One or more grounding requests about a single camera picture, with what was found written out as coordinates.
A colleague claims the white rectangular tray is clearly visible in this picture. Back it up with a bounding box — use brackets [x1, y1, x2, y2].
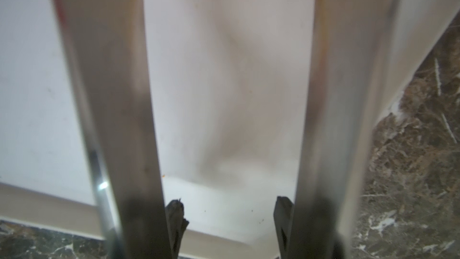
[1, 0, 460, 259]

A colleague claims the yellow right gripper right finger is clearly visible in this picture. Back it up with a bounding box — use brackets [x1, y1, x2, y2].
[273, 0, 401, 259]

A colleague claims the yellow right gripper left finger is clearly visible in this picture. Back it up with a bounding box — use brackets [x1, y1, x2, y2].
[53, 0, 188, 259]

